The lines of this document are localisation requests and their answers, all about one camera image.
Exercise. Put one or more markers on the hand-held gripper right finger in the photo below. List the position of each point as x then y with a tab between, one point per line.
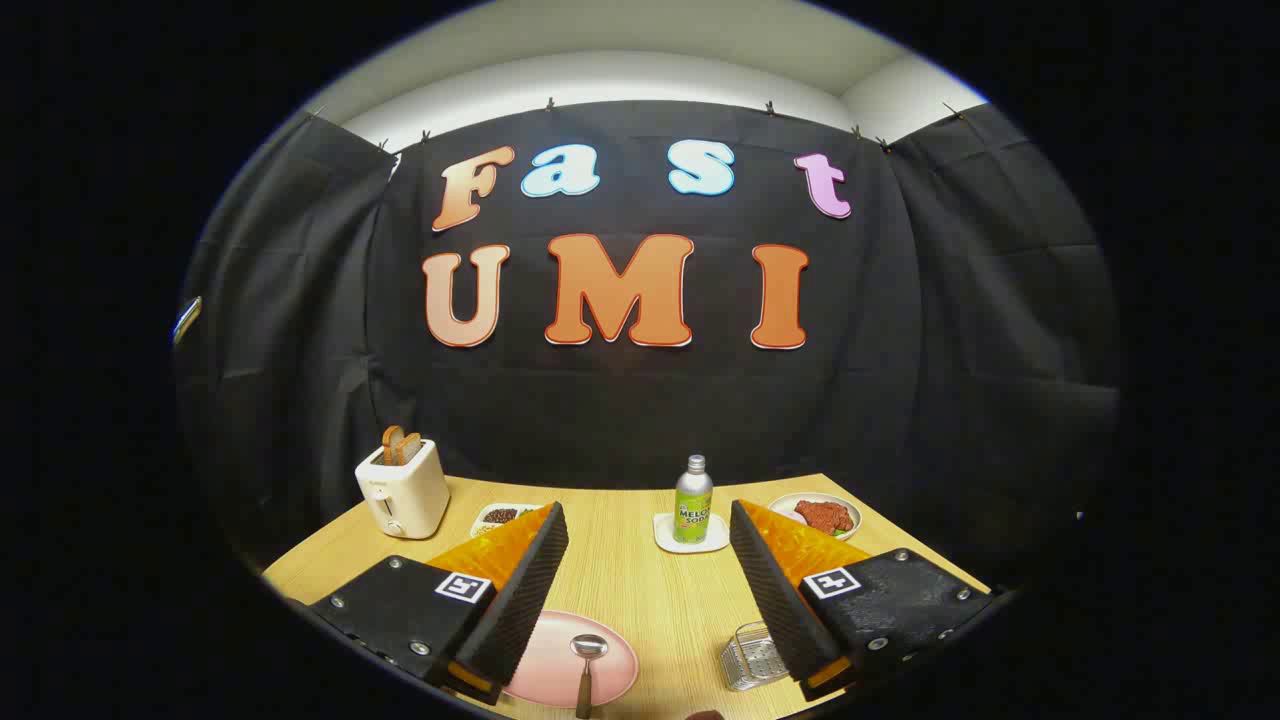
775	600

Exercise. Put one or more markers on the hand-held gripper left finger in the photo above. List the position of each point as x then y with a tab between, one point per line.
520	600

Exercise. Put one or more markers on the pink round plate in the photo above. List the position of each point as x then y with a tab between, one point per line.
545	655

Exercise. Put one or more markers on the white divided snack dish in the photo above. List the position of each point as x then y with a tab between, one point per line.
490	527

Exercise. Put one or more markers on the white square coaster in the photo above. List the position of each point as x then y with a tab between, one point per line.
715	540

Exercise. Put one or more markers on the dark brown beans pile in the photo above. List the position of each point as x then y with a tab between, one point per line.
500	516

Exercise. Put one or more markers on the white oval plate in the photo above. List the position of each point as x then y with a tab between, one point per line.
785	505

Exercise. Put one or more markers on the red-brown meat piece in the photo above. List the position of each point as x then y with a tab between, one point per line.
825	516

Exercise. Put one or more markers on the green soda bottle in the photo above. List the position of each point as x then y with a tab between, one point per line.
692	505

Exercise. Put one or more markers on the cream white toaster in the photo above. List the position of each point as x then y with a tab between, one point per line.
410	495

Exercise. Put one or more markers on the brown toast slice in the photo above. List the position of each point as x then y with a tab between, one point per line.
391	445
411	450

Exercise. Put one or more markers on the row of small cloth clips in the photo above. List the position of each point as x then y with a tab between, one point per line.
550	103

